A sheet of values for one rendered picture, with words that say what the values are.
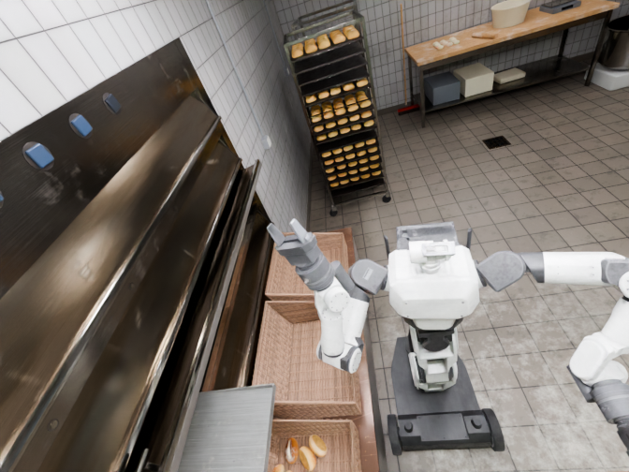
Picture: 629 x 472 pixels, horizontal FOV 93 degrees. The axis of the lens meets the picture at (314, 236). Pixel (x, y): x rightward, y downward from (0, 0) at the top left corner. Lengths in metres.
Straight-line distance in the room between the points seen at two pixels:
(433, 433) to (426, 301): 1.16
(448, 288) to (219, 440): 0.87
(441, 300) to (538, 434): 1.44
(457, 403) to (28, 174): 2.10
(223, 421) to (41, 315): 0.64
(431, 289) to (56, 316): 0.97
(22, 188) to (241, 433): 0.89
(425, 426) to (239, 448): 1.19
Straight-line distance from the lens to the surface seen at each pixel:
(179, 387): 1.07
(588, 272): 1.07
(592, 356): 1.12
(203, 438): 1.24
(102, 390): 1.01
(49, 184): 0.96
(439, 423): 2.07
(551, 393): 2.44
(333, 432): 1.68
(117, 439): 1.02
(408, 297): 1.00
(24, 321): 0.89
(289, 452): 1.68
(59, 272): 0.94
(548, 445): 2.33
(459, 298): 1.01
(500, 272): 1.04
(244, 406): 1.20
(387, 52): 5.33
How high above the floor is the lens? 2.19
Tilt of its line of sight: 41 degrees down
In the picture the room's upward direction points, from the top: 21 degrees counter-clockwise
